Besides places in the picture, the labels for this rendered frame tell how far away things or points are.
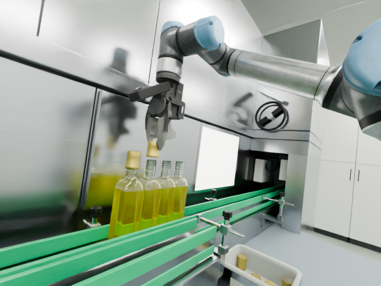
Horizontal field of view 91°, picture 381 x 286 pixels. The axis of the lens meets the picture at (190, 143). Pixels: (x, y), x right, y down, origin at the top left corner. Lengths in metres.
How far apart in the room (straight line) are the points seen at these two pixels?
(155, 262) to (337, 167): 3.86
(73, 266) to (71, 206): 0.22
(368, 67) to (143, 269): 0.47
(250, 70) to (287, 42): 1.12
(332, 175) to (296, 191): 2.75
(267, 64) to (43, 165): 0.61
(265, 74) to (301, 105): 0.93
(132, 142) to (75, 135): 0.16
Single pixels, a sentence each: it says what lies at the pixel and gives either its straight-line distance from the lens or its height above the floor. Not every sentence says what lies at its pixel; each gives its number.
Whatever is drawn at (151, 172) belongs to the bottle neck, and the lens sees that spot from 0.53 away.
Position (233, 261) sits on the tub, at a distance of 0.82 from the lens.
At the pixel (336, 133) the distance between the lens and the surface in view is 4.17.
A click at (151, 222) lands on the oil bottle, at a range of 0.56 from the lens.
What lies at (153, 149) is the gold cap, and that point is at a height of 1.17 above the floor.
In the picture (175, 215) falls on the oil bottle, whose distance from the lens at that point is 0.62.
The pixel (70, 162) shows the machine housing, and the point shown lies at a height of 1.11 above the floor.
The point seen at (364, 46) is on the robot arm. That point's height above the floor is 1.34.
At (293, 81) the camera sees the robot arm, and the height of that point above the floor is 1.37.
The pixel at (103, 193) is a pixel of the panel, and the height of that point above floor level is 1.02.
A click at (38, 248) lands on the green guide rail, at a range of 0.52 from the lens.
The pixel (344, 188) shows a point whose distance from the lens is 4.14.
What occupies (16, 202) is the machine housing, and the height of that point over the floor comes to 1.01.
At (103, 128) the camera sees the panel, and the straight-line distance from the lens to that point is 0.60.
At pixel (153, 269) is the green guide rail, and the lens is 0.47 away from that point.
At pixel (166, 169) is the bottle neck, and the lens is 0.57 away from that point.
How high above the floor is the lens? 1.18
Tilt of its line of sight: 2 degrees up
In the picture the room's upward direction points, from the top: 7 degrees clockwise
